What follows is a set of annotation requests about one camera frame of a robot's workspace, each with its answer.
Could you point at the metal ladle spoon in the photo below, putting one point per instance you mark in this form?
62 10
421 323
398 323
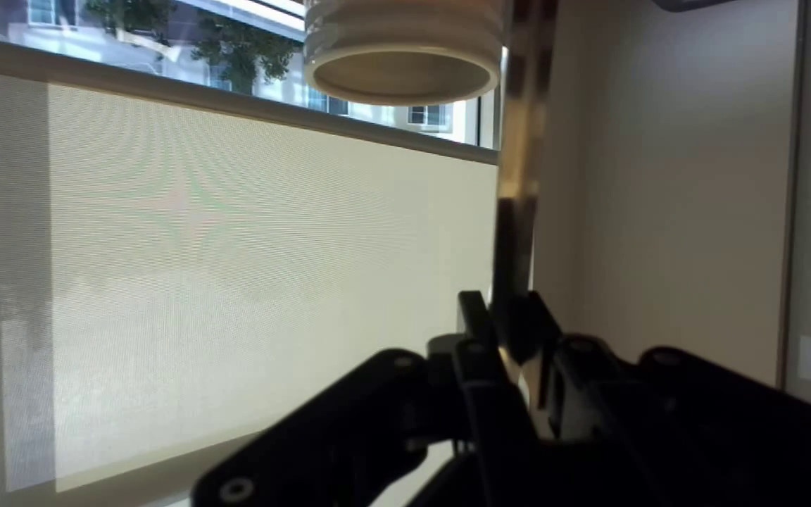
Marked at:
527 74

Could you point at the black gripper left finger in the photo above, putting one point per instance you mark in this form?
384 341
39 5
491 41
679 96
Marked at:
372 426

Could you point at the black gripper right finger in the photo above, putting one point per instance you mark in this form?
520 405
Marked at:
683 429

